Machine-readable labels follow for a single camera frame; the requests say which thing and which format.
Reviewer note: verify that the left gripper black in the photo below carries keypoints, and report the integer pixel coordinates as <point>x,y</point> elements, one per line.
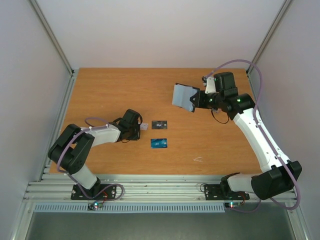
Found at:
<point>136,136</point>

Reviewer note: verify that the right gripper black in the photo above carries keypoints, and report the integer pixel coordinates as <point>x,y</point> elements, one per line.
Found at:
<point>198,97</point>

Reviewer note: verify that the white floral credit card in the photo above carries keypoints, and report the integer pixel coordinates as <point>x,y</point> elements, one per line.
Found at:
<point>144,126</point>

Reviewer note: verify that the black VIP credit card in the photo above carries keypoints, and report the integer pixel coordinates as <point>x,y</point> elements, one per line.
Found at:
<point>159,124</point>

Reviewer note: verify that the blue credit card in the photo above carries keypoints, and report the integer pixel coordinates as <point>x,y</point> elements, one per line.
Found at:
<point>159,143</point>

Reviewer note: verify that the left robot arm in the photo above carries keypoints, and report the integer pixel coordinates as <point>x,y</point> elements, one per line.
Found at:
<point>71,149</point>

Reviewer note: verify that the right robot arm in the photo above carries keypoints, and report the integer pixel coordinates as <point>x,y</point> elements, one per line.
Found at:
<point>278,173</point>

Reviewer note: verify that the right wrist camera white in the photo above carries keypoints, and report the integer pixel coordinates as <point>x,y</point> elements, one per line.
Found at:
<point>209,83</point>

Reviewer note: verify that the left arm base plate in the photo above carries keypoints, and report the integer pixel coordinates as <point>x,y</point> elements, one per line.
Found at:
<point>107,192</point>

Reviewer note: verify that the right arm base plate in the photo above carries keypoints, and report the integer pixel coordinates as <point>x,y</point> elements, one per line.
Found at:
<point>214,192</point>

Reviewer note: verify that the aluminium rail frame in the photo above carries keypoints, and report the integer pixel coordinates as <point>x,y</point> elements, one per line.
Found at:
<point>140,188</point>

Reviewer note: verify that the grey slotted cable duct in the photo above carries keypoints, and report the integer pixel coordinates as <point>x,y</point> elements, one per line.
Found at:
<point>130,208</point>

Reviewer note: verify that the right corner aluminium post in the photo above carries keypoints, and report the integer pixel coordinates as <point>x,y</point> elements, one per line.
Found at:
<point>286,4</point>

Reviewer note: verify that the corner aluminium post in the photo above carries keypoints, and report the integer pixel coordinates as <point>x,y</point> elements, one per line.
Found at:
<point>286,4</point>
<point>47,28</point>

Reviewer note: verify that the left corner aluminium post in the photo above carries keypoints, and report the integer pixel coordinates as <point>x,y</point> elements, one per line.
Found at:
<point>47,28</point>

